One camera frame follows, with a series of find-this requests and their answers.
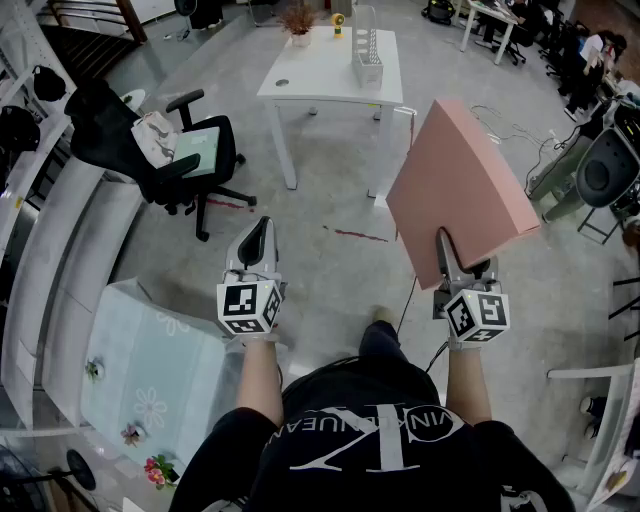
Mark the person's black printed t-shirt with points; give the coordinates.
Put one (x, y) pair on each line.
(350, 450)

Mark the light green cardboard box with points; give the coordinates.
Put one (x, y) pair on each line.
(200, 147)

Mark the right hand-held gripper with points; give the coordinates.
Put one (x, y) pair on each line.
(477, 312)

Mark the light blue floral table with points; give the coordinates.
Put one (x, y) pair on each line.
(150, 360)

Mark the large pink box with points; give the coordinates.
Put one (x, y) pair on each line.
(450, 185)

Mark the grey curved sofa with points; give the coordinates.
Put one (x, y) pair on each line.
(60, 250)

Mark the small round white table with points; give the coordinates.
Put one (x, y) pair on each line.
(132, 100)

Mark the grey shell chair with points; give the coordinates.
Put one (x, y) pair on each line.
(605, 170)

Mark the dried plant in white pot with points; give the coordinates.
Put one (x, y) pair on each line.
(300, 22)

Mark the black backpack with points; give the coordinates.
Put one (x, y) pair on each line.
(17, 127)
(47, 82)

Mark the person's left forearm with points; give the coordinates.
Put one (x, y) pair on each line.
(260, 380)

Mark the white file rack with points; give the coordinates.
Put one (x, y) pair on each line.
(367, 55)

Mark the black office chair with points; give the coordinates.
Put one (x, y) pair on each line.
(110, 135)

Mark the person's black trousers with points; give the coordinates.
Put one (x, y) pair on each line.
(380, 342)

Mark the dark staircase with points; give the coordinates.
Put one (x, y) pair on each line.
(85, 40)

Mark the printed cloth bag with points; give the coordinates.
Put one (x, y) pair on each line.
(155, 140)

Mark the white office desk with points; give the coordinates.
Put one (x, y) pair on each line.
(495, 15)

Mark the small yellow desk fan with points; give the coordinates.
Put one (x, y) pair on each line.
(338, 25)

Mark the white frame rack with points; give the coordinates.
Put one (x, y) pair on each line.
(605, 400)

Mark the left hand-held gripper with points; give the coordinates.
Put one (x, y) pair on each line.
(245, 302)

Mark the pink flower pot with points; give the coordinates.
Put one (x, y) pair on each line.
(160, 470)

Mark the person's beige shoe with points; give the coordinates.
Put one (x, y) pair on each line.
(382, 315)

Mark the person's right forearm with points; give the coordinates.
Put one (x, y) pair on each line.
(467, 385)

